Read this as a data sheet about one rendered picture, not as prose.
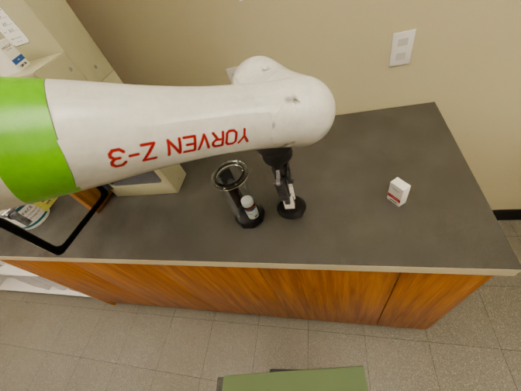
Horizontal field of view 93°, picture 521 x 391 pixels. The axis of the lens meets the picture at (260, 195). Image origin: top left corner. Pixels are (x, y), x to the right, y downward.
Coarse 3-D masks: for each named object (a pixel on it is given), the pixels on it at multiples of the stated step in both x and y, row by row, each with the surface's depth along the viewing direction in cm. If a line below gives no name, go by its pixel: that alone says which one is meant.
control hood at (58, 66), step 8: (48, 56) 62; (56, 56) 60; (64, 56) 61; (32, 64) 61; (40, 64) 58; (48, 64) 58; (56, 64) 59; (64, 64) 61; (72, 64) 63; (24, 72) 57; (32, 72) 55; (40, 72) 56; (48, 72) 58; (56, 72) 59; (64, 72) 61; (72, 72) 63; (80, 72) 65; (80, 80) 65
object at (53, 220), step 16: (80, 192) 96; (96, 192) 102; (16, 208) 78; (32, 208) 82; (48, 208) 86; (64, 208) 91; (80, 208) 96; (16, 224) 78; (32, 224) 82; (48, 224) 87; (64, 224) 91; (48, 240) 87; (64, 240) 92
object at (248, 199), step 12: (216, 168) 72; (228, 168) 74; (240, 168) 72; (216, 180) 71; (228, 180) 77; (240, 180) 67; (228, 192) 69; (240, 192) 70; (252, 192) 75; (228, 204) 77; (240, 204) 73; (252, 204) 76; (240, 216) 79; (252, 216) 79
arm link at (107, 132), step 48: (48, 96) 21; (96, 96) 23; (144, 96) 25; (192, 96) 28; (240, 96) 30; (288, 96) 33; (96, 144) 22; (144, 144) 25; (192, 144) 28; (240, 144) 32; (288, 144) 38
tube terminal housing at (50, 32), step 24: (0, 0) 54; (24, 0) 54; (48, 0) 58; (24, 24) 58; (48, 24) 58; (72, 24) 64; (24, 48) 62; (48, 48) 61; (72, 48) 63; (96, 48) 70; (96, 72) 70; (168, 168) 99; (120, 192) 110; (144, 192) 107; (168, 192) 105
